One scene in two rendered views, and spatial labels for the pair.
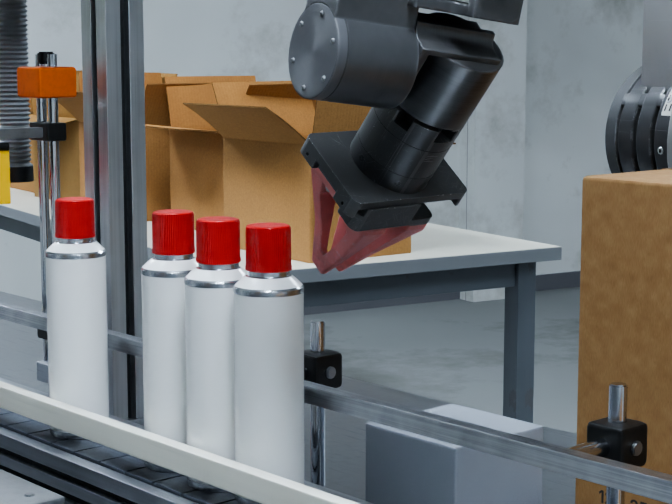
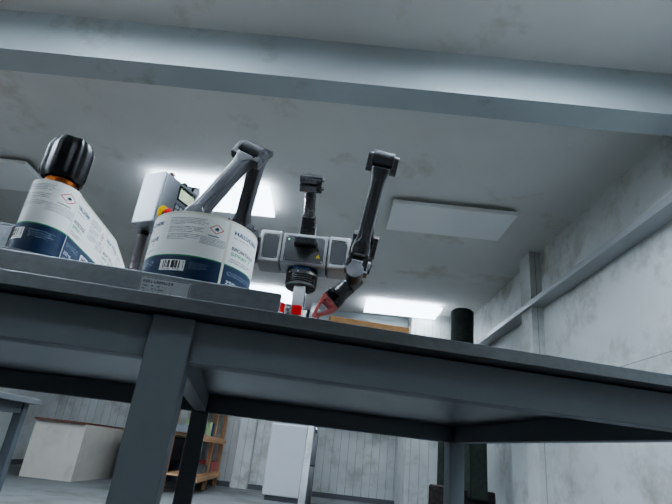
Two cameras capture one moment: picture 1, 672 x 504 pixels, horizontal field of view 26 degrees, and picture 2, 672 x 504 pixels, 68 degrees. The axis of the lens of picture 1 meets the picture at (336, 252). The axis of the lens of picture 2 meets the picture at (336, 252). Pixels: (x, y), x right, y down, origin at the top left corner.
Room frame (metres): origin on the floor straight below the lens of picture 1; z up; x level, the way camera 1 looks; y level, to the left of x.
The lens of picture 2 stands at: (0.14, 1.31, 0.64)
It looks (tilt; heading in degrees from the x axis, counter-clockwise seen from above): 22 degrees up; 302
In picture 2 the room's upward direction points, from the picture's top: 7 degrees clockwise
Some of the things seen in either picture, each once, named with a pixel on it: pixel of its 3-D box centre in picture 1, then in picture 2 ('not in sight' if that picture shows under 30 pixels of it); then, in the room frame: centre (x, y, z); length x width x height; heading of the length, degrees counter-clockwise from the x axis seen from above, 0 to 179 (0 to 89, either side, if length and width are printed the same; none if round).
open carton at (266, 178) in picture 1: (316, 163); not in sight; (3.19, 0.04, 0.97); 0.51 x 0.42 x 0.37; 126
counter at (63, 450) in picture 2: not in sight; (88, 449); (7.40, -3.93, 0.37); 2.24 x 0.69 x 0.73; 121
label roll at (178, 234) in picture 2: not in sight; (199, 268); (0.83, 0.68, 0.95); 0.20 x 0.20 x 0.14
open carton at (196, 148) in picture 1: (251, 153); not in sight; (3.55, 0.21, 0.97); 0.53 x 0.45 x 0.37; 122
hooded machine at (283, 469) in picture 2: not in sight; (293, 446); (4.71, -5.47, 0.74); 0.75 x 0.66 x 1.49; 118
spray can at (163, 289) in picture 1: (174, 339); not in sight; (1.14, 0.13, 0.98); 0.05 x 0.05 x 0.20
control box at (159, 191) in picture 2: not in sight; (166, 208); (1.47, 0.31, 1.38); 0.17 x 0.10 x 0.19; 96
